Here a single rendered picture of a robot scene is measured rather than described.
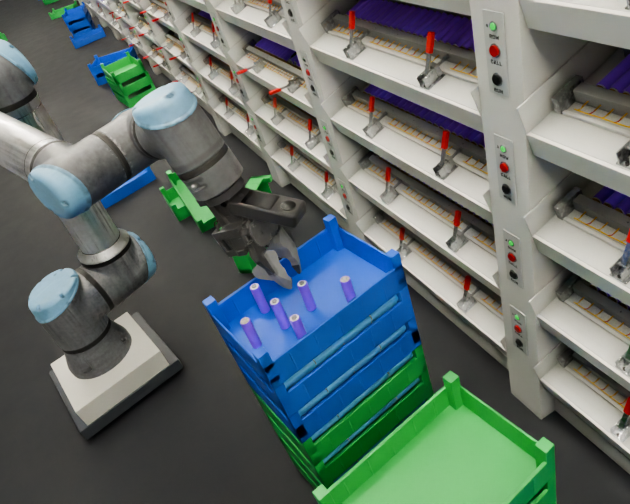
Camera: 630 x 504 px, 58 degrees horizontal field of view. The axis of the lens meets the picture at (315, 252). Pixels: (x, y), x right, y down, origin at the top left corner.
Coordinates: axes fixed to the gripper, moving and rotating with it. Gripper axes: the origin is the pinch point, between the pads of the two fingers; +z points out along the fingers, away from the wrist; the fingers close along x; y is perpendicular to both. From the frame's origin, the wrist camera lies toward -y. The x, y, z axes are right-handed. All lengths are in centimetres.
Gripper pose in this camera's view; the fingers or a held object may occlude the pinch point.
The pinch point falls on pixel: (294, 274)
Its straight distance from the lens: 99.3
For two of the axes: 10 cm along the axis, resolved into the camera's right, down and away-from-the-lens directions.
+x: -3.8, 6.6, -6.4
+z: 4.9, 7.4, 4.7
